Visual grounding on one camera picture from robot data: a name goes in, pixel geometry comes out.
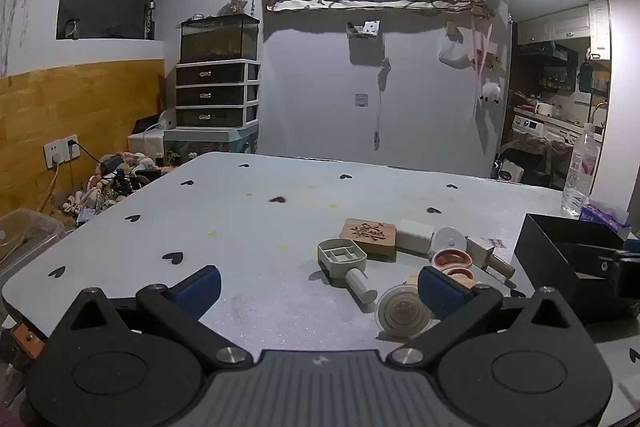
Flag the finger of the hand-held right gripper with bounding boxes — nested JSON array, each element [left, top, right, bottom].
[[596, 249, 626, 278]]

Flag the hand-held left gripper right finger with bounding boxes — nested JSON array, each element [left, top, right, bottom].
[[386, 266, 589, 368]]

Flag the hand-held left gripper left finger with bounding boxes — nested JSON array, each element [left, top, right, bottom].
[[49, 265, 254, 371]]

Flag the clear round plastic case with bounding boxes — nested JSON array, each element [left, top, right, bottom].
[[375, 284, 433, 340]]

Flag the white round tape measure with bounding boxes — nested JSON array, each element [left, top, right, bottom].
[[431, 227, 471, 254]]

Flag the white stamp with wooden handle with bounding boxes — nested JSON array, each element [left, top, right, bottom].
[[466, 236, 516, 280]]

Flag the black storage box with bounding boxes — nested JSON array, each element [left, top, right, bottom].
[[514, 213, 633, 324]]

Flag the white rectangular box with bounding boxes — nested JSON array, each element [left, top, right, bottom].
[[395, 219, 435, 256]]

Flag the carved wooden block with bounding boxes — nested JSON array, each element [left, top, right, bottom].
[[340, 218, 397, 262]]

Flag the grey plastic press mold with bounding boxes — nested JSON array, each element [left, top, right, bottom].
[[317, 238, 378, 308]]

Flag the purple tissue pack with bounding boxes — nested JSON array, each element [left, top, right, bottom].
[[579, 202, 632, 234]]

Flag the clear water bottle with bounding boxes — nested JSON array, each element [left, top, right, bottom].
[[561, 123, 601, 218]]

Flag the chair with brown jacket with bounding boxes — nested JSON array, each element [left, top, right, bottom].
[[497, 134, 574, 188]]

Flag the pile of plush toys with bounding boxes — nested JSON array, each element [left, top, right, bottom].
[[60, 152, 162, 225]]

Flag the teal patterned box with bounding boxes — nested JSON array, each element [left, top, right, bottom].
[[164, 123, 260, 164]]

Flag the white box with devices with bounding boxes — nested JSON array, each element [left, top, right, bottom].
[[127, 109, 179, 158]]

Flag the white washing machine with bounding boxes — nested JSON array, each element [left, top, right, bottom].
[[512, 114, 548, 138]]

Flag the clear plastic bin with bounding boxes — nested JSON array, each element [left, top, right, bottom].
[[0, 208, 66, 280]]

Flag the white plastic drawer unit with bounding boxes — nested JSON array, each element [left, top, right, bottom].
[[175, 59, 261, 130]]

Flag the white plush sheep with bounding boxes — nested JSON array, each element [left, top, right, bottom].
[[479, 79, 502, 106]]

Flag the white plastic bag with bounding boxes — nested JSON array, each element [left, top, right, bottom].
[[439, 38, 473, 68]]

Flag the pink ribbon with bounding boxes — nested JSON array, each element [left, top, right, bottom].
[[470, 14, 490, 104]]

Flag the glass aquarium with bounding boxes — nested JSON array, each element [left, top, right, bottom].
[[180, 13, 261, 64]]

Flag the black power cable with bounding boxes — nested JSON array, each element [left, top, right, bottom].
[[70, 141, 123, 175]]

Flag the white wall socket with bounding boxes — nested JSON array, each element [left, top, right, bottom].
[[44, 134, 81, 168]]

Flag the hanging grey cable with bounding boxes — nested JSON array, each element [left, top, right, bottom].
[[372, 57, 392, 151]]

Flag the white kitchen wall cabinets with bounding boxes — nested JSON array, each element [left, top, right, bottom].
[[517, 0, 612, 60]]

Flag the wall hook with silver packet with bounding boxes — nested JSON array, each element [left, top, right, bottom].
[[346, 20, 382, 40]]

